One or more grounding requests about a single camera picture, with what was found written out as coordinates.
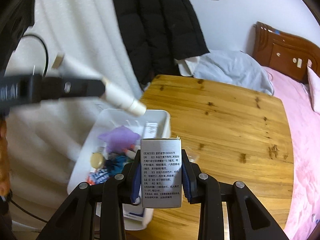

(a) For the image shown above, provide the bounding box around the brown wooden headboard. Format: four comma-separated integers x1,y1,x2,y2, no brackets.
253,22,319,83

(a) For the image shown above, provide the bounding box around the silver medicine box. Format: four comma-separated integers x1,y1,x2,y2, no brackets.
140,138,182,209

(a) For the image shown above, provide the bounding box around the pink pillow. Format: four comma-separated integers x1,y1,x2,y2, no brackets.
307,67,320,114

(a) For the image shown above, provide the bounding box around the wooden table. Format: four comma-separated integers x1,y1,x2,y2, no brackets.
125,74,295,240

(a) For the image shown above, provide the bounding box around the black cable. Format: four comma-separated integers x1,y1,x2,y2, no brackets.
21,34,49,78

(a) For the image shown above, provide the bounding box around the person's left hand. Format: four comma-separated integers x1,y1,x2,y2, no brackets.
0,120,10,197

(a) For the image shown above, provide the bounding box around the white cream tube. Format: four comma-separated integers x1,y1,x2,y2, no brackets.
52,53,146,116

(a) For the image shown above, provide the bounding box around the white plastic storage bin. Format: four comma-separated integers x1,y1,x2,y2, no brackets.
67,108,172,231

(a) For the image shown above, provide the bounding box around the purple plush toy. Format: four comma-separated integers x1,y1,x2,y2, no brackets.
98,126,140,154

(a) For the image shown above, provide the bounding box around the blue red snack packet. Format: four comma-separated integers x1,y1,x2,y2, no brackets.
86,168,110,185

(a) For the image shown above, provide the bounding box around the blue drawstring pouch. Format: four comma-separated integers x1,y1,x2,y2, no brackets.
105,155,133,177

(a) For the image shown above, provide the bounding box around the black hanging coat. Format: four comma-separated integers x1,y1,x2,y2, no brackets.
113,0,209,85

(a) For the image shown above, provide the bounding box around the grey white bundled cloth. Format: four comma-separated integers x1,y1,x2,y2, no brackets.
176,50,274,95

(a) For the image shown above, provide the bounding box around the pink bed sheet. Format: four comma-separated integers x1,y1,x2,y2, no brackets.
265,67,319,239

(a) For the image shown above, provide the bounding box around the round gold compact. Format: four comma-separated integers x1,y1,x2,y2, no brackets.
90,152,105,170

